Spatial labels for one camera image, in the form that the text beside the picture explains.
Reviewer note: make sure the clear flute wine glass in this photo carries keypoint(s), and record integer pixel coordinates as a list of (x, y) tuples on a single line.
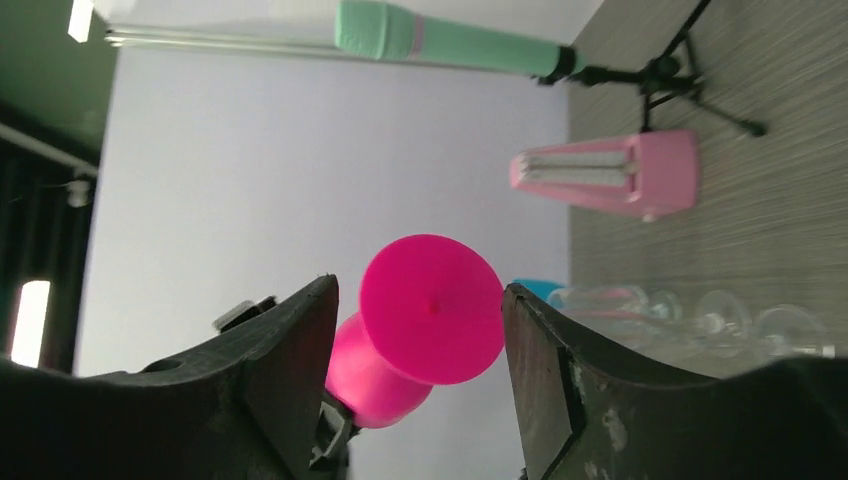
[(785, 331)]

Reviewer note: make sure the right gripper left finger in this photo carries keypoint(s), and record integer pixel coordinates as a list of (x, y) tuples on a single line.
[(242, 405)]

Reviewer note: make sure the pink wine glass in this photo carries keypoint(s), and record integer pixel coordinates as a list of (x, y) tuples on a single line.
[(429, 314)]

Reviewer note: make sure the pink phone stand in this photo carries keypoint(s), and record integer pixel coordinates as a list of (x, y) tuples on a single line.
[(646, 175)]

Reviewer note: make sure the black tripod stand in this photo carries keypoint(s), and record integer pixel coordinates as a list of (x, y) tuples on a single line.
[(674, 74)]

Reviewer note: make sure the gold wine glass rack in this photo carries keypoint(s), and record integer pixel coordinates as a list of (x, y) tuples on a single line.
[(335, 428)]

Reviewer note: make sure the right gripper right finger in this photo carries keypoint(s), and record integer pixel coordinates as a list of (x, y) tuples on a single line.
[(590, 408)]

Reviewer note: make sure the clear ribbed wine glass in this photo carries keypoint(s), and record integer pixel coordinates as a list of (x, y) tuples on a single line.
[(603, 308)]

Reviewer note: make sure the green microphone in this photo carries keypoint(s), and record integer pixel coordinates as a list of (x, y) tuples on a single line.
[(387, 32)]

